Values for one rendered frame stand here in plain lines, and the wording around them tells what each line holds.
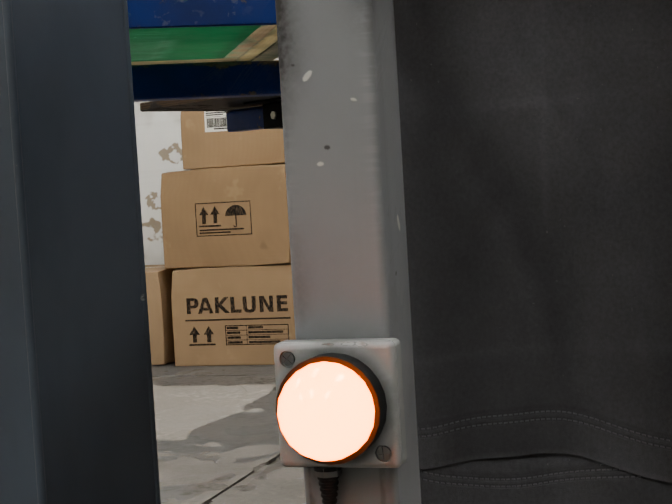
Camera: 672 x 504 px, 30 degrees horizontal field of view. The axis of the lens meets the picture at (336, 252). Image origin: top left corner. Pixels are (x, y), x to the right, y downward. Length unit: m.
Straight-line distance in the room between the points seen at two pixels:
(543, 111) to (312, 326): 0.30
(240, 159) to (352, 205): 4.85
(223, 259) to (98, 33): 4.12
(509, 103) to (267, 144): 4.56
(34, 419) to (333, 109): 0.73
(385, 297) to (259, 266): 4.79
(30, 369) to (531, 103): 0.59
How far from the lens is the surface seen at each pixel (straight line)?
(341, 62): 0.50
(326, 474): 0.50
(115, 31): 1.28
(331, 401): 0.46
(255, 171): 5.27
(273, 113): 2.79
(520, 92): 0.77
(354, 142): 0.49
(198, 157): 5.39
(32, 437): 1.19
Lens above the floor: 0.74
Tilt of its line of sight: 3 degrees down
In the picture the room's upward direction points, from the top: 3 degrees counter-clockwise
